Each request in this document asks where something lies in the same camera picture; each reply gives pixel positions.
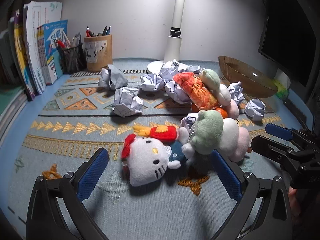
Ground white cat plush toy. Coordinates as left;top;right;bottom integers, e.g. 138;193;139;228
121;127;190;187

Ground person's right hand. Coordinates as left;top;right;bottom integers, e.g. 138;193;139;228
287;187;302;219

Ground black monitor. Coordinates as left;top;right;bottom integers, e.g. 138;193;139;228
257;0;320;88

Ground yellow purple book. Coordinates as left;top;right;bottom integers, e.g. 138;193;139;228
13;9;35;102

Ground light teal notebook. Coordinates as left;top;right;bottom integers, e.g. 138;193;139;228
52;51;63;76

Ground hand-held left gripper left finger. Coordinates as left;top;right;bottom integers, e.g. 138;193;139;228
26;147;110;240

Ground white paper booklets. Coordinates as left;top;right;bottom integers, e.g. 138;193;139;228
23;1;63;94

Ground bamboo pen holder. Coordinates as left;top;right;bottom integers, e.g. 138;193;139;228
84;34;113;72

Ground green plastic packet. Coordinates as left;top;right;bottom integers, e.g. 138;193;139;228
274;80;290;99

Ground bunch of dark pens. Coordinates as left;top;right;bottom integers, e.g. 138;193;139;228
86;25;112;37

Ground green white pink plush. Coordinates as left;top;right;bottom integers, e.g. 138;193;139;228
181;110;252;162
200;69;240;119

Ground bunch of pastel pens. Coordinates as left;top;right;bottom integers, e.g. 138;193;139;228
54;32;82;49

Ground black mesh pen holder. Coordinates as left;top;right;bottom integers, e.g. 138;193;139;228
58;42;87;74

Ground white desk lamp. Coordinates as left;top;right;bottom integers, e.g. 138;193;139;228
147;0;190;74

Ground tangerine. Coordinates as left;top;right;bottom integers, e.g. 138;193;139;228
215;107;229;119

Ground patterned blue woven mat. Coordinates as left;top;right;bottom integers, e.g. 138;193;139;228
5;59;304;240

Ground orange patterned plush toy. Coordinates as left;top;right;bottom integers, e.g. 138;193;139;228
173;72;219;110

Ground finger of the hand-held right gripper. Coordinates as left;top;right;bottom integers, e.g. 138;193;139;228
251;135;300;167
265;123;313;145

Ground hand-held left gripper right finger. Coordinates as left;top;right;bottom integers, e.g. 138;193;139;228
211;149;293;240

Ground brown woven bowl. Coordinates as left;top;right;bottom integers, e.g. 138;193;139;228
218;55;279;98

